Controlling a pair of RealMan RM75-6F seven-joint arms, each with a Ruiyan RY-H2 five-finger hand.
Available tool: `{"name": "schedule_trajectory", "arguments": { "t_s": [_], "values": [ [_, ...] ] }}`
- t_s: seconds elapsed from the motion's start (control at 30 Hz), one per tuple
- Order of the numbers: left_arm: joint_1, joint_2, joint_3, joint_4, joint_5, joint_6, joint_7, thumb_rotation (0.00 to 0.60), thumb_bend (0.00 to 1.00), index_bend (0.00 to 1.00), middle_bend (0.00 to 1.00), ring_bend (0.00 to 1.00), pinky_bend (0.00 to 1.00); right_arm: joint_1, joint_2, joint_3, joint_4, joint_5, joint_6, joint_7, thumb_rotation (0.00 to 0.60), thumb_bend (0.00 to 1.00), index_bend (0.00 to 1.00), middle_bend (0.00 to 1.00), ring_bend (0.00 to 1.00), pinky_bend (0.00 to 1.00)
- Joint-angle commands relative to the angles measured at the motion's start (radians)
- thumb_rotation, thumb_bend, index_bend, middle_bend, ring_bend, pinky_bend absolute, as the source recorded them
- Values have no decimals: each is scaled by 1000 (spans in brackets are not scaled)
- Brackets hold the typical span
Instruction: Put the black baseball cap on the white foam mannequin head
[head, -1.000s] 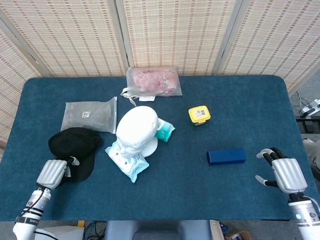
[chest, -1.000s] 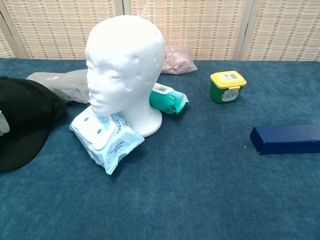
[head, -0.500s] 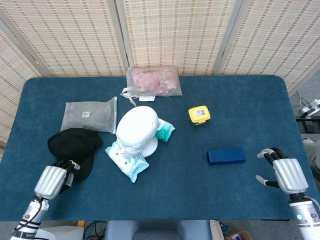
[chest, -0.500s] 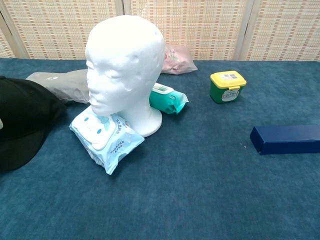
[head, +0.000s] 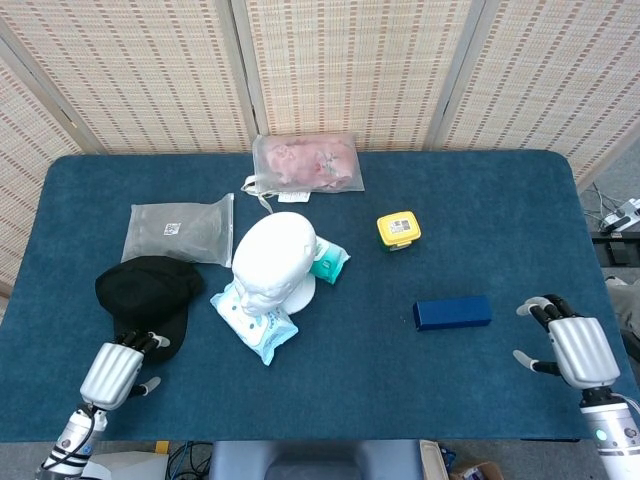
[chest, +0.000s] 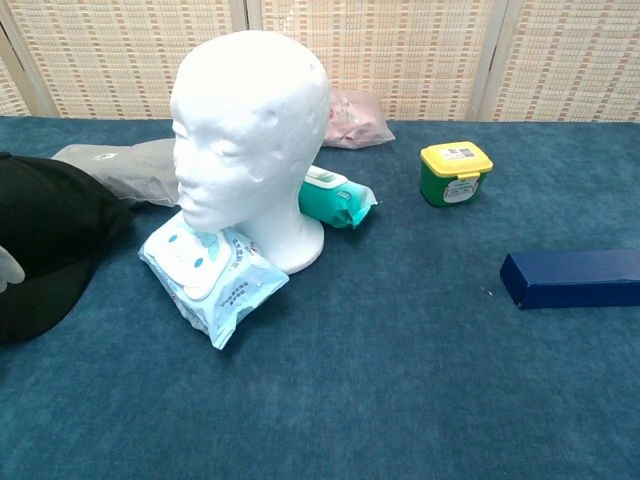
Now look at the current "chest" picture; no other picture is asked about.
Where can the teal wet wipes pack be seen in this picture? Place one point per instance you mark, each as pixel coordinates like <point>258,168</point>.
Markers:
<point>335,200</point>

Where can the pink bagged cloth pack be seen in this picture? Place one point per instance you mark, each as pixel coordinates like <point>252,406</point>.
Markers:
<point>355,125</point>

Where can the green tub with yellow lid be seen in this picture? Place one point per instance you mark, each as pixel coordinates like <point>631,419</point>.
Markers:
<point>450,175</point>

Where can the black baseball cap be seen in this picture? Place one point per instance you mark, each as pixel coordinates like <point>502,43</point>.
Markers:
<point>50,220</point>

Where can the white foam mannequin head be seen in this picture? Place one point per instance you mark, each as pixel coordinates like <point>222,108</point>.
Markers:
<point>250,125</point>

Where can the grey bagged cloth pack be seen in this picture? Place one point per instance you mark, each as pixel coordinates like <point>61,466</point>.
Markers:
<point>140,170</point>

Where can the folding bamboo screen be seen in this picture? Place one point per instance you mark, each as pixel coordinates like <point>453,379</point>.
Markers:
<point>125,60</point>

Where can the dark blue rectangular box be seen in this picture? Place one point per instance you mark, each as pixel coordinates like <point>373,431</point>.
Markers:
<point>575,280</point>

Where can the light blue wet wipes pack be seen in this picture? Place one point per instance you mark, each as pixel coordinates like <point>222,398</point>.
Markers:
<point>240,295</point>

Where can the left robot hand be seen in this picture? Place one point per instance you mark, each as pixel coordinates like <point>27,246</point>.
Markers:
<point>10,270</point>

